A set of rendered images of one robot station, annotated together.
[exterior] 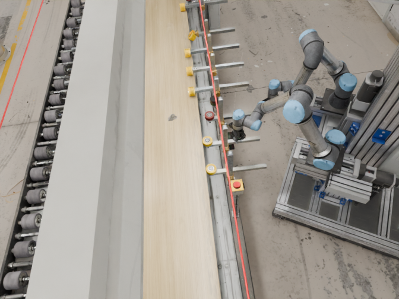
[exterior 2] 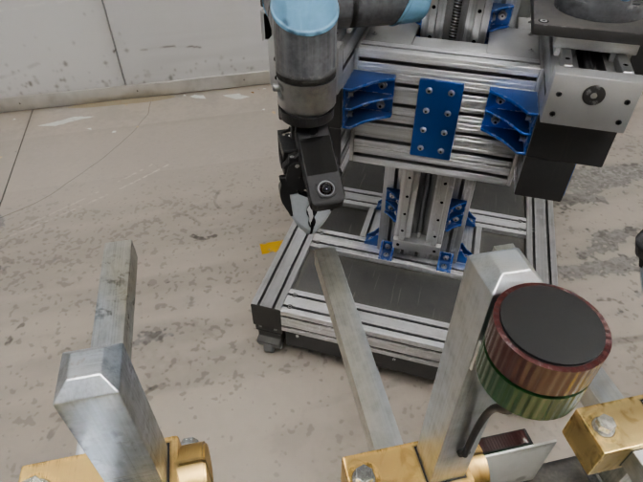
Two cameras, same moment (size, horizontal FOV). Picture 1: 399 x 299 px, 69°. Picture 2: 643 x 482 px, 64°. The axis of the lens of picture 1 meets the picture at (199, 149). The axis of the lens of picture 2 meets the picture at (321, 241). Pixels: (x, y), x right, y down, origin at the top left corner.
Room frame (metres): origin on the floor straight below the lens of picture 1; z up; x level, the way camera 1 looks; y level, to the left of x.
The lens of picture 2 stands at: (1.62, -0.03, 1.36)
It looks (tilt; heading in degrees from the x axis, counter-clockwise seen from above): 42 degrees down; 255
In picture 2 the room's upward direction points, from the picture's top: straight up
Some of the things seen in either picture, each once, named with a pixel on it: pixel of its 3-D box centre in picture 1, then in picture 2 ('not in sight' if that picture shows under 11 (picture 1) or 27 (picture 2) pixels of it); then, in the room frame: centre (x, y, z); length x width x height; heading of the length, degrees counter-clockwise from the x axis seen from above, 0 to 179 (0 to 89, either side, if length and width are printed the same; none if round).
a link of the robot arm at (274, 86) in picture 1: (274, 86); (304, 27); (1.49, -0.63, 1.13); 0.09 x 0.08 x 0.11; 86
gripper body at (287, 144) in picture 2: not in sight; (306, 142); (1.49, -0.64, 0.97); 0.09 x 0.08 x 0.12; 87
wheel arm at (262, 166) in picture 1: (237, 169); not in sight; (1.00, -0.26, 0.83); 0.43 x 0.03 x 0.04; 88
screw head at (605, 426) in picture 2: not in sight; (605, 424); (1.28, -0.21, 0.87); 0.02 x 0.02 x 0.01
